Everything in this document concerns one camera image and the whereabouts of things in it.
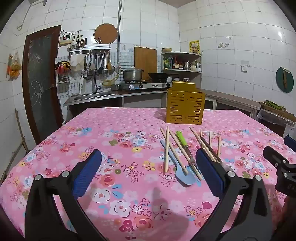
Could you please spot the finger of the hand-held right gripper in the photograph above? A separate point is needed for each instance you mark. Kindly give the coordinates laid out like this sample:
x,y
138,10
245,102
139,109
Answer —
x,y
291,141
277,160

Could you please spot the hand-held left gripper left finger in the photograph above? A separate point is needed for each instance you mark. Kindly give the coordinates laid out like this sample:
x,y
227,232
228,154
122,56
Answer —
x,y
89,169

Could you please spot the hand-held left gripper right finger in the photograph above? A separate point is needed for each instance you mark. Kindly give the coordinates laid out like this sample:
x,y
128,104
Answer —
x,y
208,171

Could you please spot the light blue silicone spatula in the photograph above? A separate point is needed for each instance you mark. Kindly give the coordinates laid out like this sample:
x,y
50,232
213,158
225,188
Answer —
x,y
185,176

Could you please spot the pile of wooden chopsticks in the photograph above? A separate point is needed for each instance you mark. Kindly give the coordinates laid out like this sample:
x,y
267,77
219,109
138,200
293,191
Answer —
x,y
166,150

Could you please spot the yellow perforated utensil holder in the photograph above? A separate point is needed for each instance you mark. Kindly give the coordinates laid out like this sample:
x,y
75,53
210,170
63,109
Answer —
x,y
185,104

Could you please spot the side table with plastic cover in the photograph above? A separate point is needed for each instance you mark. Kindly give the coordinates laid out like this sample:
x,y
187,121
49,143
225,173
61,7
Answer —
x,y
272,117

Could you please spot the pink floral tablecloth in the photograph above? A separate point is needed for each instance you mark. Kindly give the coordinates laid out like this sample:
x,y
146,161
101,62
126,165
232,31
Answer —
x,y
115,150

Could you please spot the green leafy vegetables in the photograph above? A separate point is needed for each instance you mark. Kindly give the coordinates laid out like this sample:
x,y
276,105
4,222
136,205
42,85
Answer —
x,y
274,104

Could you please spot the white base cabinet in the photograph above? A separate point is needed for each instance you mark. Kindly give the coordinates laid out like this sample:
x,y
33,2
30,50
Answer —
x,y
222,106

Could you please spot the steel sink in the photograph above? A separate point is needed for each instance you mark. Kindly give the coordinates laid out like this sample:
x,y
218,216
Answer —
x,y
94,96

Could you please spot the brown kitchen counter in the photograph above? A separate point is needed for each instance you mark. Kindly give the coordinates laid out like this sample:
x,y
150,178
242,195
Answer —
x,y
231,97

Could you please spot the wooden broom stick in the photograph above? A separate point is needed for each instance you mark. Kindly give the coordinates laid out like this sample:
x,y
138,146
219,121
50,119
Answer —
x,y
21,129

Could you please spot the small steel cup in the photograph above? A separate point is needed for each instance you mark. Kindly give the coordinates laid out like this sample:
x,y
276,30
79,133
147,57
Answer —
x,y
115,87

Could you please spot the steel faucet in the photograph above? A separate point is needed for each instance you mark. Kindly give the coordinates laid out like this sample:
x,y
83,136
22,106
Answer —
x,y
94,83

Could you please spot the steel ladle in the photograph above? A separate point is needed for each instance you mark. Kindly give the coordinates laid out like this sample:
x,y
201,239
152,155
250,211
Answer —
x,y
100,69
105,69

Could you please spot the brown door with frosted glass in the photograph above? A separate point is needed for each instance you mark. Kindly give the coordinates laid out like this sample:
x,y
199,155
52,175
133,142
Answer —
x,y
39,81

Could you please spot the steel gas stove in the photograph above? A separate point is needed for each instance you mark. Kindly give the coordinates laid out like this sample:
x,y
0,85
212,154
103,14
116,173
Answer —
x,y
148,85

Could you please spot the steel pot with lid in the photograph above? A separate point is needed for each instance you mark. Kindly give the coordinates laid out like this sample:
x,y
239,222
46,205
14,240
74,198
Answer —
x,y
132,74

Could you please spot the red and yellow gloves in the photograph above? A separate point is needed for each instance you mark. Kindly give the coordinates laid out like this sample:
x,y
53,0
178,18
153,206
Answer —
x,y
62,67

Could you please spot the black wok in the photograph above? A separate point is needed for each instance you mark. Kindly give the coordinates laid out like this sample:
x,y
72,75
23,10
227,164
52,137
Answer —
x,y
159,75

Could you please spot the green bottle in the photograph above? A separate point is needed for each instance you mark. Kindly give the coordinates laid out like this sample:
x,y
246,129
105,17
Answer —
x,y
167,63

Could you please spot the white corner shelf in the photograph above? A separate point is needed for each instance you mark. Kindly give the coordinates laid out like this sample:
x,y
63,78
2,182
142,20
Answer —
x,y
182,54

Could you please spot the wooden cutting board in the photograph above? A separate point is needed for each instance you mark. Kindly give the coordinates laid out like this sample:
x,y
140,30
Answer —
x,y
145,61

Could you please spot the hanging bags of produce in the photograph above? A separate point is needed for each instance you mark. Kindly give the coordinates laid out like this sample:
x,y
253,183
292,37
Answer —
x,y
15,68

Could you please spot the utensil cup with knives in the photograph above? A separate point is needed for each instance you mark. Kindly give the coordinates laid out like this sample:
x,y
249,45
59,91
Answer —
x,y
81,44

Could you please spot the beige bowl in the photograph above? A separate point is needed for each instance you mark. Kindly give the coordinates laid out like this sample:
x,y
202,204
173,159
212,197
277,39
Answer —
x,y
167,49

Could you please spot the round bamboo lid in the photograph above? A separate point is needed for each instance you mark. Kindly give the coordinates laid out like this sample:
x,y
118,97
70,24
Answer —
x,y
105,34

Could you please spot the green round wall board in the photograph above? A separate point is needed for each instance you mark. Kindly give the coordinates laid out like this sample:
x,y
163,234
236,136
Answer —
x,y
281,81

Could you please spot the white wall socket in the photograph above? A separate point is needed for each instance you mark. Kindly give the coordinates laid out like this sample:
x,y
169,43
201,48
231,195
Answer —
x,y
244,65

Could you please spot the teapot wall sticker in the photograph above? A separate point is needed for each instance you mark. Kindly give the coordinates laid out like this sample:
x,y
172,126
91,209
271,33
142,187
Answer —
x,y
223,45

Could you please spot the metal wall rack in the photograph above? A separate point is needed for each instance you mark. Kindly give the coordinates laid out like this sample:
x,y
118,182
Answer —
x,y
92,49

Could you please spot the yellow wall poster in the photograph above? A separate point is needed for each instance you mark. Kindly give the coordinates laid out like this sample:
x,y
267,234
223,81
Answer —
x,y
194,47

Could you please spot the beige wall control box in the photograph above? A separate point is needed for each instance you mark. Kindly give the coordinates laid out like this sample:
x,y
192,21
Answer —
x,y
65,40

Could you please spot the vertical metal wall pipe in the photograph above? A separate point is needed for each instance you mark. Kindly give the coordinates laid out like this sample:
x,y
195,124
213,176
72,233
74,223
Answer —
x,y
119,34

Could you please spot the thin bent wall pipe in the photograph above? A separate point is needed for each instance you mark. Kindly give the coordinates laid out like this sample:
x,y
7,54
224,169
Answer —
x,y
25,19

